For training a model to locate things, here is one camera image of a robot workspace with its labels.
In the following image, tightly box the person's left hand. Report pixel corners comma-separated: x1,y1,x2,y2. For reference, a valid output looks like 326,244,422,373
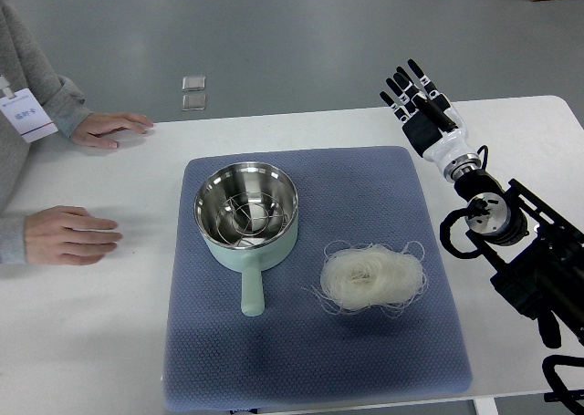
69,112,154,150

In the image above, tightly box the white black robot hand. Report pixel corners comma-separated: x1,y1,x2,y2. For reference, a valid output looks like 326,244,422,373
380,59,485,182

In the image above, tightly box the person's right hand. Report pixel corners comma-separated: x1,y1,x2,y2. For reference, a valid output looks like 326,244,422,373
24,205,122,266

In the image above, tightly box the white vermicelli bundle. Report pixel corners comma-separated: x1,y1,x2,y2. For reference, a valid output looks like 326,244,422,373
302,240,428,318

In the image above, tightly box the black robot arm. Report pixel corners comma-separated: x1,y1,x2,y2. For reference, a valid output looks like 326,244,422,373
439,146,583,414

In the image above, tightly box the mint green steel pot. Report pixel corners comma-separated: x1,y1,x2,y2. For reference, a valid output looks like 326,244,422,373
193,161,299,316

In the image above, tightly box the grey sweater sleeve upper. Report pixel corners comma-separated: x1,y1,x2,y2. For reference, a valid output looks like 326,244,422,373
1,0,92,138

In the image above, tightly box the grey sweater sleeve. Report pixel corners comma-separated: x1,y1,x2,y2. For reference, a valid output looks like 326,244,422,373
0,215,27,265
1,0,92,138

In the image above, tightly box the grey sweater sleeve lower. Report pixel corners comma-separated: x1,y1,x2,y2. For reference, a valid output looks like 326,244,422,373
0,215,27,265

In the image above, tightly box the white name badge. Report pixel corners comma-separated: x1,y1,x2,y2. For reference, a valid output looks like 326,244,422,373
1,76,57,143

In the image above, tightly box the grey sweater torso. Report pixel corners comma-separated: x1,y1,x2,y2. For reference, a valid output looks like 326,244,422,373
0,114,29,213

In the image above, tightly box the upper metal floor plate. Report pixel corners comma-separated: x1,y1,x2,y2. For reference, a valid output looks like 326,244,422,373
182,75,206,91

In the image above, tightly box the blue textured mat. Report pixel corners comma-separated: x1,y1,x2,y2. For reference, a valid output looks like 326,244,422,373
163,146,472,412

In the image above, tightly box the wire steaming rack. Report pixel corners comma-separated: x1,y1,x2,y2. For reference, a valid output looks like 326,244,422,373
215,192,289,247

